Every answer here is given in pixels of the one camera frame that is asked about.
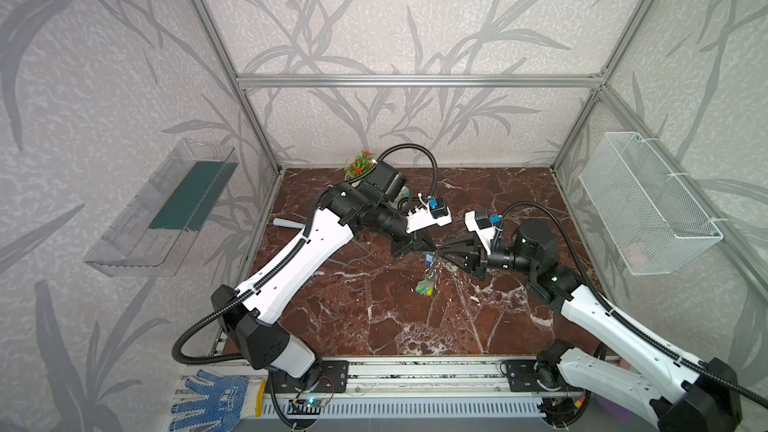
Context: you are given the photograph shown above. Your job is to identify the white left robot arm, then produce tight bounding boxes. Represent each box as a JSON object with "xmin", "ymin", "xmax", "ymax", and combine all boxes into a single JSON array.
[{"xmin": 171, "ymin": 143, "xmax": 451, "ymax": 387}]

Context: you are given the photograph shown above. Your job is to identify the light blue toy trowel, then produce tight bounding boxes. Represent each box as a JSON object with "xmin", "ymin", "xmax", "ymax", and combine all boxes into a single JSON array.
[{"xmin": 272, "ymin": 217, "xmax": 305, "ymax": 230}]

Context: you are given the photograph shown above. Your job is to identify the potted artificial flower plant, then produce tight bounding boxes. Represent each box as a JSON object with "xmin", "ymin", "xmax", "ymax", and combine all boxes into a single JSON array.
[{"xmin": 343, "ymin": 150, "xmax": 377, "ymax": 183}]

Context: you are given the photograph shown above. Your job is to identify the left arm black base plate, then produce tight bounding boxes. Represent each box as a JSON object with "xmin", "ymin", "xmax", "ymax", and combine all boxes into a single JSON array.
[{"xmin": 268, "ymin": 360, "xmax": 350, "ymax": 394}]

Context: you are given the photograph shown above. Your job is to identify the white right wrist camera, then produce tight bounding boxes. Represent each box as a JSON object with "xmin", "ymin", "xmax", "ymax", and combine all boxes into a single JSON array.
[{"xmin": 464, "ymin": 209, "xmax": 502, "ymax": 254}]

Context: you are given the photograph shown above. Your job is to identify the white wire mesh basket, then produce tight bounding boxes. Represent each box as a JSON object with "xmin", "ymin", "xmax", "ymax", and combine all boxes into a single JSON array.
[{"xmin": 579, "ymin": 132, "xmax": 723, "ymax": 276}]

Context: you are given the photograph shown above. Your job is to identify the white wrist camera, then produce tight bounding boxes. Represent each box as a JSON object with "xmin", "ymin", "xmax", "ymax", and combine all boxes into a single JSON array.
[
  {"xmin": 406, "ymin": 197, "xmax": 452, "ymax": 233},
  {"xmin": 464, "ymin": 209, "xmax": 502, "ymax": 254}
]

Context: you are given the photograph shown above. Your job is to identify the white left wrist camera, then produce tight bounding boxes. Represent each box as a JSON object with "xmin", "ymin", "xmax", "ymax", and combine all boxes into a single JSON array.
[{"xmin": 406, "ymin": 197, "xmax": 452, "ymax": 233}]

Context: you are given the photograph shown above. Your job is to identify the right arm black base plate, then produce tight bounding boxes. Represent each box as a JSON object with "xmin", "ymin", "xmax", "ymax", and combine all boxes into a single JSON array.
[{"xmin": 500, "ymin": 359, "xmax": 583, "ymax": 396}]

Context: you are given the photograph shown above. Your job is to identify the blue dotted work glove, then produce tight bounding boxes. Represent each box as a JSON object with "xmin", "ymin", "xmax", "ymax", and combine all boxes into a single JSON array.
[{"xmin": 168, "ymin": 369, "xmax": 260, "ymax": 432}]

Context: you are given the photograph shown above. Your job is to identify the clear plastic wall tray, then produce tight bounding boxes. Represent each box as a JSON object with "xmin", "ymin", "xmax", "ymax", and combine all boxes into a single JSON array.
[{"xmin": 84, "ymin": 139, "xmax": 239, "ymax": 278}]

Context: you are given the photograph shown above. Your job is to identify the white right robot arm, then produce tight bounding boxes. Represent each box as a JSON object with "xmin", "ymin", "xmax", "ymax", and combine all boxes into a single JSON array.
[{"xmin": 439, "ymin": 210, "xmax": 767, "ymax": 431}]

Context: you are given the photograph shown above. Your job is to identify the green circuit board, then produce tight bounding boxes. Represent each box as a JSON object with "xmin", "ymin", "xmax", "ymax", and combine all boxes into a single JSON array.
[{"xmin": 287, "ymin": 395, "xmax": 333, "ymax": 416}]

